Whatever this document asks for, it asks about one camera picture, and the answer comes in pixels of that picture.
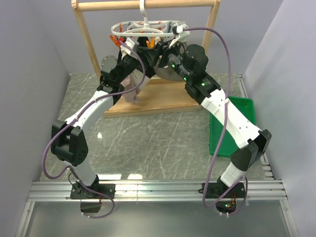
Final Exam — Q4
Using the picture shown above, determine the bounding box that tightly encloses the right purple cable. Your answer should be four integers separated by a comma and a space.
184, 27, 249, 216

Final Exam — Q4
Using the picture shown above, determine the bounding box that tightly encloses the grey underwear white trim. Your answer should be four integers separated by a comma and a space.
154, 56, 183, 81

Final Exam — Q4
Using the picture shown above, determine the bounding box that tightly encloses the wooden hanging rack frame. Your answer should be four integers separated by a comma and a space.
71, 0, 220, 118

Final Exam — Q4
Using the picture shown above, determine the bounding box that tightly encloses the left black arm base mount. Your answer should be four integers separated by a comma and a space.
70, 183, 116, 199

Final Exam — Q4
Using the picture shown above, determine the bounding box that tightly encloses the aluminium rail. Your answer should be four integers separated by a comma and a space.
27, 180, 287, 202

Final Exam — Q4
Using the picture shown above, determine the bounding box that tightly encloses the white plastic clip hanger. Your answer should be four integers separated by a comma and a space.
110, 0, 180, 48

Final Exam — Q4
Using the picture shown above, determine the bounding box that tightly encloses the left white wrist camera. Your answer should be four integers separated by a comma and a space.
120, 38, 139, 57

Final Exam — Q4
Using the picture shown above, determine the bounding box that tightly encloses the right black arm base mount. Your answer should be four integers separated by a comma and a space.
206, 182, 246, 198

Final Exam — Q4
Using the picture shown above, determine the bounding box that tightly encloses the purple cable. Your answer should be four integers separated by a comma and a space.
184, 27, 249, 216
43, 39, 146, 219

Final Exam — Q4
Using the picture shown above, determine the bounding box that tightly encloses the black underwear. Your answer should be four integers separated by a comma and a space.
137, 37, 156, 79

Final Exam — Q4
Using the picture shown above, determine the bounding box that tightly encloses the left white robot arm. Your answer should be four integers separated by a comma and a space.
46, 43, 159, 198

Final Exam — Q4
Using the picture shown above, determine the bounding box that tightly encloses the pink beige underwear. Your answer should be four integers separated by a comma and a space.
119, 40, 151, 104

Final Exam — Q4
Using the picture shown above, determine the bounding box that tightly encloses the green plastic bin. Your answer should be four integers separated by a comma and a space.
209, 96, 256, 158

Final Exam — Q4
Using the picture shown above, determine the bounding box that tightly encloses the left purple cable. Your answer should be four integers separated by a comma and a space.
43, 39, 146, 219

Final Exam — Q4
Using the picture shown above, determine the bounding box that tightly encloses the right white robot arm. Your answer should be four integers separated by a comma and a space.
155, 41, 272, 198

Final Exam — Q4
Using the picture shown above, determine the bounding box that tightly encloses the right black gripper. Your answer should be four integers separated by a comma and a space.
142, 38, 191, 83

